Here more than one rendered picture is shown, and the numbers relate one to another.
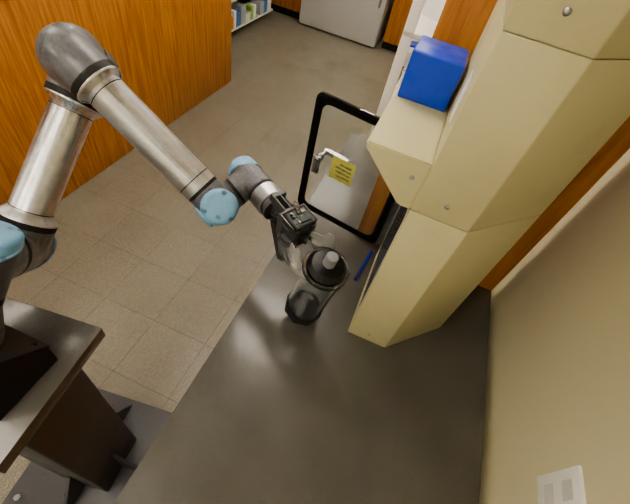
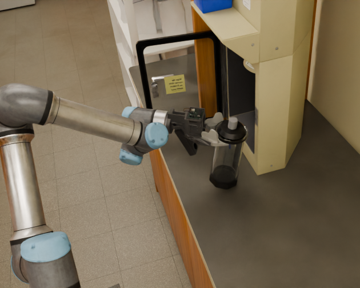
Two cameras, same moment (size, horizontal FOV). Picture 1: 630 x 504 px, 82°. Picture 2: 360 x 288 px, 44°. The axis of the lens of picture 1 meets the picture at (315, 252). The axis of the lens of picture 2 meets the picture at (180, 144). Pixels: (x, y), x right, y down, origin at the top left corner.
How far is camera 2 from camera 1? 0.75 m
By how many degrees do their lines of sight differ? 18
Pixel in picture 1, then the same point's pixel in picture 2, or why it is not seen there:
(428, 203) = (267, 52)
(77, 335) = not seen: outside the picture
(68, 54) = (33, 98)
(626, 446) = not seen: outside the picture
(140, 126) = (90, 115)
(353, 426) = (310, 213)
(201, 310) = not seen: outside the picture
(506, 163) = (291, 10)
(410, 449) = (347, 200)
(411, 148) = (243, 31)
